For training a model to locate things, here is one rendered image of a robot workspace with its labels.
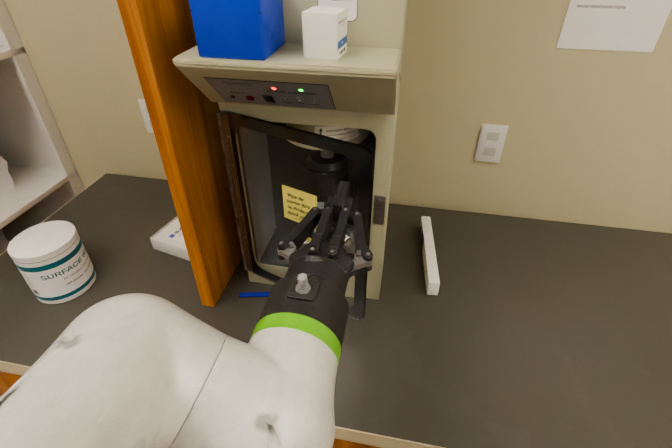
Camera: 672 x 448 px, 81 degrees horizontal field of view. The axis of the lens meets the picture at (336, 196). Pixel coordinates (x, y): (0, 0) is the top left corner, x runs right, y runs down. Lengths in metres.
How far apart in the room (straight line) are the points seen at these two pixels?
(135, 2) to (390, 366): 0.76
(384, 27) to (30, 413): 0.58
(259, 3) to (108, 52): 0.90
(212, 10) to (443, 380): 0.75
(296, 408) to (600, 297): 0.91
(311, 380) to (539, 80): 0.97
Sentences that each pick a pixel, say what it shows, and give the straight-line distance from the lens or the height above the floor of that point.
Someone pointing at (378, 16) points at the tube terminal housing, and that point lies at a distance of 0.65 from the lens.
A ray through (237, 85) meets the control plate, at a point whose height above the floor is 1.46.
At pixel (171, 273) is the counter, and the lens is 1.10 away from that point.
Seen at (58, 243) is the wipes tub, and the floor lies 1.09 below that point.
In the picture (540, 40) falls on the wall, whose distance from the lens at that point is 1.13.
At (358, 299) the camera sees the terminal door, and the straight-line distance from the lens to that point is 0.81.
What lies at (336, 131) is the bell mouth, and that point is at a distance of 0.75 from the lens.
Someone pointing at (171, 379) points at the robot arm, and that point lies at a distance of 0.33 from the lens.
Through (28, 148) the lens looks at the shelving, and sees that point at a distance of 1.83.
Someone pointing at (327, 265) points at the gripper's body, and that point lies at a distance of 0.46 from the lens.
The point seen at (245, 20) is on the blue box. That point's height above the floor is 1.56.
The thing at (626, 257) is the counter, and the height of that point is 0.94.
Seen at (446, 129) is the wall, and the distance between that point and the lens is 1.18.
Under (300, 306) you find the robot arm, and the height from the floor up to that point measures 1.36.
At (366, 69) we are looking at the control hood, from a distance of 0.55.
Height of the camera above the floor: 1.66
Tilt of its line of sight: 34 degrees down
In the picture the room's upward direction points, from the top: straight up
